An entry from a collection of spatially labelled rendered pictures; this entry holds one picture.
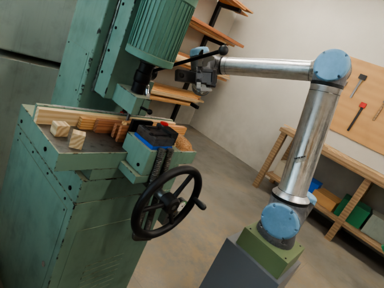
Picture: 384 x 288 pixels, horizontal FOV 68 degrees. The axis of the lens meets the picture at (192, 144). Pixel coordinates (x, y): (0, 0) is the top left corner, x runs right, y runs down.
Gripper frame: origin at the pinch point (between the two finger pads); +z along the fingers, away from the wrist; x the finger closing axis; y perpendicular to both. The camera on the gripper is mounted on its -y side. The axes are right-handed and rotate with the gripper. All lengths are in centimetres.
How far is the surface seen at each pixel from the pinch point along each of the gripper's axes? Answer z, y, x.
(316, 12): -285, 158, -152
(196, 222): -135, 8, 97
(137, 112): -1.0, -21.5, 16.5
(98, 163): 15.3, -29.3, 34.0
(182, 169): 15.9, -3.5, 34.2
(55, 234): 7, -45, 60
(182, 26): 8.9, -6.7, -11.9
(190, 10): 9.3, -4.2, -17.1
